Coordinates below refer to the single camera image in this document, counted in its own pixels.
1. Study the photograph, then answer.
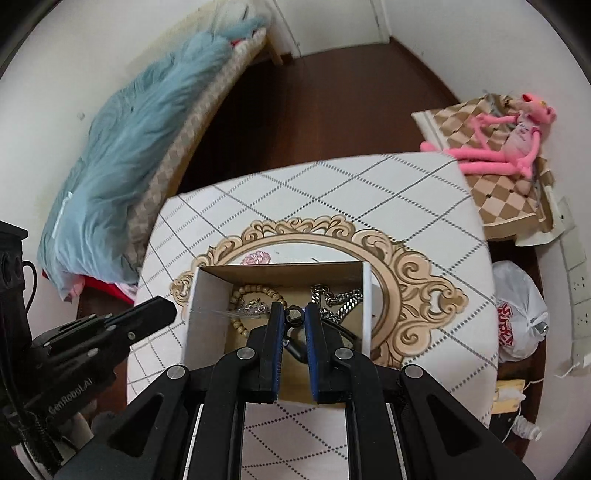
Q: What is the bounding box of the beige checkered mattress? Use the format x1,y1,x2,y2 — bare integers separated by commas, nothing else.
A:
124,28,269,278

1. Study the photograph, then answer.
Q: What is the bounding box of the silver link bracelet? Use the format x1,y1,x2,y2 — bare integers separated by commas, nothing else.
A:
236,298,272,318

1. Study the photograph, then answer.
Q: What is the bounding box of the wooden bead bracelet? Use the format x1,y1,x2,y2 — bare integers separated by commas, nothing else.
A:
229,283,289,344

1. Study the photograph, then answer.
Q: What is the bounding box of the silver chain bracelet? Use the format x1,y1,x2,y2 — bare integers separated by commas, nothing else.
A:
308,284,365,326

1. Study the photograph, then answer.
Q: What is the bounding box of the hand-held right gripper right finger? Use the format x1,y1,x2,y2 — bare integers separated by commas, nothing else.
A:
305,302,536,480

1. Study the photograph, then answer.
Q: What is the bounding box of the white charger cable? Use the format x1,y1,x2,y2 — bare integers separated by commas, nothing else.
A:
505,378,543,443

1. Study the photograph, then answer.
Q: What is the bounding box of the black fitness band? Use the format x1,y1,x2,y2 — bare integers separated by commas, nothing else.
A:
281,318,362,365

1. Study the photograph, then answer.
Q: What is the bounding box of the light blue quilt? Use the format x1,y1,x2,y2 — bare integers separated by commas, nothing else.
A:
37,18,269,298

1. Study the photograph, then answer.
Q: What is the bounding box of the pink plush toy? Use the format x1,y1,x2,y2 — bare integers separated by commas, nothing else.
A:
420,95,557,178

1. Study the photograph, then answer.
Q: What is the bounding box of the white plastic bag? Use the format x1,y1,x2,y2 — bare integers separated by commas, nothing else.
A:
492,261,550,363

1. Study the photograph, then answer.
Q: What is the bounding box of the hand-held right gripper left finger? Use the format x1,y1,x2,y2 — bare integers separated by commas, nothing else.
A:
55,302,283,480

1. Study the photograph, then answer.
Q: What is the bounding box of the white pillow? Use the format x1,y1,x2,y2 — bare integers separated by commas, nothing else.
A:
205,0,262,31

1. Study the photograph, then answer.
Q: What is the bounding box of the white power strip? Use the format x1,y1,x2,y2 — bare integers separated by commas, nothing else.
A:
556,198,591,370

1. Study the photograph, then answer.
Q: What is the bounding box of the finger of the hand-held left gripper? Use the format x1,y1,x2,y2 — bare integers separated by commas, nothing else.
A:
30,298,178,370

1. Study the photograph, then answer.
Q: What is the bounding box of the diamond patterned tablecloth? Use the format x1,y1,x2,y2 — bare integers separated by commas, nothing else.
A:
127,152,499,480

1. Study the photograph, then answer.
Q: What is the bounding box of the white cardboard box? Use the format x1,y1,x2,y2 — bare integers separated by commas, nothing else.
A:
184,261,374,406

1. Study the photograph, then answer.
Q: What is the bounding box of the red cloth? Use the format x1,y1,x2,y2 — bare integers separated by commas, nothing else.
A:
41,272,139,305

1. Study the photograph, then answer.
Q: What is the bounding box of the white door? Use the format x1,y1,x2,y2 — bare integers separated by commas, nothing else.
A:
272,0,393,58

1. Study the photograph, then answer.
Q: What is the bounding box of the beige small box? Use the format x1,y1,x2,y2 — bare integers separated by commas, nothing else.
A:
493,379,527,414

